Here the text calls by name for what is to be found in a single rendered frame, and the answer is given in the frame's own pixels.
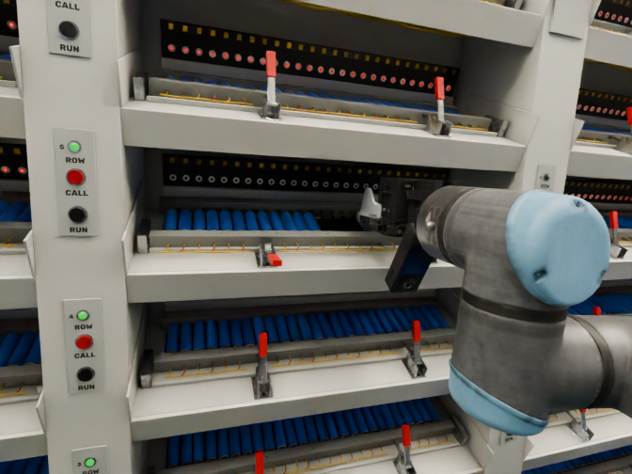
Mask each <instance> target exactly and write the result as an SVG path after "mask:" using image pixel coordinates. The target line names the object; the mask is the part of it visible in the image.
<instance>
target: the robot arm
mask: <svg viewBox="0 0 632 474"><path fill-rule="evenodd" d="M385 183H386V187H385ZM389 191H391V192H389ZM381 204H382V205H381ZM376 215H377V216H376ZM356 217H357V220H358V222H359V225H360V226H361V227H363V228H365V229H371V230H375V231H380V233H381V234H384V235H387V236H392V237H403V238H402V240H401V243H400V245H399V247H398V250H397V252H396V254H395V257H394V259H393V261H392V263H391V265H390V267H389V270H388V272H387V276H386V278H385V282H386V284H387V286H388V288H389V290H390V292H391V293H395V292H416V291H417V289H418V287H419V284H420V283H421V281H422V280H423V278H424V276H425V274H426V272H427V270H428V268H429V266H430V264H431V262H432V260H433V258H436V259H438V260H441V261H444V262H447V263H450V264H452V265H455V266H456V267H459V268H461V269H464V270H465V273H464V279H463V285H462V291H461V297H460V304H459V310H458V316H457V323H456V329H455V335H454V342H453V348H452V355H451V359H450V360H449V365H450V377H449V390H450V395H451V397H452V398H453V399H454V400H455V401H456V404H458V405H459V406H460V407H461V408H462V409H463V410H464V411H465V412H466V413H468V414H469V415H470V416H471V417H472V418H474V419H476V420H477V421H479V422H481V423H483V424H485V425H487V426H489V427H491V428H493V429H496V430H499V431H501V432H503V433H507V434H511V435H521V436H531V435H537V434H539V433H541V432H542V431H543V430H544V428H545V426H546V425H547V424H548V422H549V418H548V416H547V414H548V411H549V410H550V409H594V408H612V409H616V410H618V411H620V412H622V413H623V414H625V415H627V416H628V417H630V418H631V419H632V314H625V315H618V316H600V315H567V312H568V308H569V307H571V306H573V305H576V304H579V303H581V302H583V301H585V300H586V299H588V298H589V297H590V296H591V295H592V294H593V293H594V292H595V291H596V290H597V289H598V287H599V286H600V285H601V283H602V280H601V279H602V278H603V276H604V274H605V272H606V271H607V270H608V265H609V260H610V238H609V233H608V227H607V225H606V222H605V220H604V219H603V217H602V215H601V214H600V213H599V212H598V211H597V210H596V209H595V208H594V207H593V205H592V204H590V203H589V202H587V201H586V200H584V199H582V198H580V197H574V196H569V195H561V194H555V193H553V192H550V191H546V190H531V191H517V190H504V189H490V188H480V187H467V186H461V182H456V181H440V180H419V179H402V178H382V177H380V185H379V195H378V203H376V202H375V201H374V197H373V192H372V189H371V188H367V189H366V190H365V192H364V197H363V200H362V205H361V210H360V212H357V216H356Z"/></svg>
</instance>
